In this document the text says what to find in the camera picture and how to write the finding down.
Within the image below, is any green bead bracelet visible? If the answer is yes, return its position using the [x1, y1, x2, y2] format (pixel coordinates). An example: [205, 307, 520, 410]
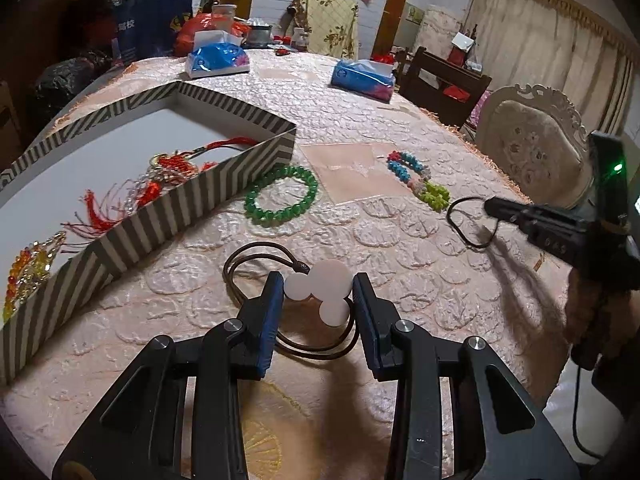
[243, 165, 319, 228]

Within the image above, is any black cable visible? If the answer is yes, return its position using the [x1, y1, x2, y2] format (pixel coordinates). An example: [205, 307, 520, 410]
[571, 364, 618, 462]

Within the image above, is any multicolour flower bead bracelet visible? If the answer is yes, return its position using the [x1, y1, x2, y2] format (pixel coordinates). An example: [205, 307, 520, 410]
[386, 151, 451, 211]

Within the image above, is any person's right hand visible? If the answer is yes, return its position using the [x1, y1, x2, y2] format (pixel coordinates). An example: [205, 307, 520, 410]
[564, 267, 614, 356]

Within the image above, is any blue tissue pack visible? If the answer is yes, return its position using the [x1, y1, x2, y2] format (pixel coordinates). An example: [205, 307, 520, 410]
[185, 30, 251, 79]
[331, 58, 397, 103]

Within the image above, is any beige curtain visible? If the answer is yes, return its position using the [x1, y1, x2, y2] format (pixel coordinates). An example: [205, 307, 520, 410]
[447, 0, 640, 138]

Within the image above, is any striped cardboard box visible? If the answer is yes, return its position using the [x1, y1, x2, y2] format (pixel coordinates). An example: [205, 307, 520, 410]
[0, 81, 297, 386]

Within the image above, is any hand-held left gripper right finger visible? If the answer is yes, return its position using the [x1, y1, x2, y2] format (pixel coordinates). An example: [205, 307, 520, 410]
[351, 272, 583, 480]

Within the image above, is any pink quilted cover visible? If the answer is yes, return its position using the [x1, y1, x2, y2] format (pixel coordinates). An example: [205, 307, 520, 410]
[415, 5, 463, 61]

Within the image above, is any white pendant cord necklace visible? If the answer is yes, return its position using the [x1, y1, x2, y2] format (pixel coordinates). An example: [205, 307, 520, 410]
[222, 241, 361, 361]

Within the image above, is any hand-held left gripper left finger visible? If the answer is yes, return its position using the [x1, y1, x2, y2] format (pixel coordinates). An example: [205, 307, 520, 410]
[52, 271, 285, 480]

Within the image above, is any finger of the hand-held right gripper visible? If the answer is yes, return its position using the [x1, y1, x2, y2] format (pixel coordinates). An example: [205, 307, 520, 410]
[483, 195, 541, 236]

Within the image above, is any blue paper bag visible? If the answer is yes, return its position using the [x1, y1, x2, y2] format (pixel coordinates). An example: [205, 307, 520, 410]
[112, 0, 196, 63]

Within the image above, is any dark wooden chair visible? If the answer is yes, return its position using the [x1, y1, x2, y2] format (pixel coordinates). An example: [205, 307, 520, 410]
[398, 46, 493, 128]

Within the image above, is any ornate cream chair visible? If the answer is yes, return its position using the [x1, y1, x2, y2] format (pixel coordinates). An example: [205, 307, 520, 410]
[474, 84, 591, 211]

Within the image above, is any floral cloth on chair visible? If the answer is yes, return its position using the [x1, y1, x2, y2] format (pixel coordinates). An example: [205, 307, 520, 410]
[289, 0, 360, 59]

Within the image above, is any red tassel knot ornament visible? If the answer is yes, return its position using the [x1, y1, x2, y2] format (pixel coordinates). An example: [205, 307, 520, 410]
[65, 136, 253, 237]

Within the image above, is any black cord loop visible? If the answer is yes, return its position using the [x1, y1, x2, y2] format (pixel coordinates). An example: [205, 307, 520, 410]
[446, 196, 501, 249]

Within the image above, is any black plastic bag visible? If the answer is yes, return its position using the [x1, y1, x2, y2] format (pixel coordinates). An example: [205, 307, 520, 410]
[35, 57, 113, 116]

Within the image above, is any red plastic bag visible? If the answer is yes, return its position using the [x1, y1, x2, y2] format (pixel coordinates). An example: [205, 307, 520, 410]
[173, 14, 248, 56]

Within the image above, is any orange beaded ornament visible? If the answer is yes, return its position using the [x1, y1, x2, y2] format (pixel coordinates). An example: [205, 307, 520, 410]
[2, 231, 68, 323]

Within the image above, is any metal pot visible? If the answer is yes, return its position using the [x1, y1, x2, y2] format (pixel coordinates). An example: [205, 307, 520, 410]
[246, 24, 273, 50]

